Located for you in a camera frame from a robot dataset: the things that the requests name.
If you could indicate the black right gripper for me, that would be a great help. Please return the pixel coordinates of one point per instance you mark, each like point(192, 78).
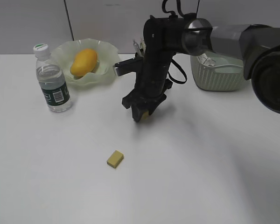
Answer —
point(138, 101)

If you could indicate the yellow eraser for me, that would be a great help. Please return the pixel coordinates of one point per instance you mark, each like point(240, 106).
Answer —
point(115, 159)
point(145, 115)

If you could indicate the grey click pen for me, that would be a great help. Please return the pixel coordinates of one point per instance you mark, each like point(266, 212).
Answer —
point(137, 48)

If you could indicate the yellow mango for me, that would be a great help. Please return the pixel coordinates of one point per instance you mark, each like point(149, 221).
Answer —
point(85, 61)

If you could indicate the white waste paper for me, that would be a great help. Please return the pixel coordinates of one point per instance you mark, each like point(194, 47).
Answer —
point(206, 61)

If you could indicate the clear plastic water bottle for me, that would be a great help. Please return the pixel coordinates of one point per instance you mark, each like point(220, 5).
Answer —
point(51, 80)

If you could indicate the beige click pen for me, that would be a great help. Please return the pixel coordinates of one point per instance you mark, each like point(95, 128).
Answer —
point(142, 46)

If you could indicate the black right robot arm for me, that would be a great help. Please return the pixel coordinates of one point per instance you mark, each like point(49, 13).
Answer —
point(257, 46)

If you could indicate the green frosted glass plate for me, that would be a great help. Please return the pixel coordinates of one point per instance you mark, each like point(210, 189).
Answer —
point(103, 72)

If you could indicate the light green woven basket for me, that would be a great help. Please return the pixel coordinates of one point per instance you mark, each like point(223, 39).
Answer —
point(226, 75)

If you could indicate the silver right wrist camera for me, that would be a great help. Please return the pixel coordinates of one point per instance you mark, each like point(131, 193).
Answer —
point(128, 66)

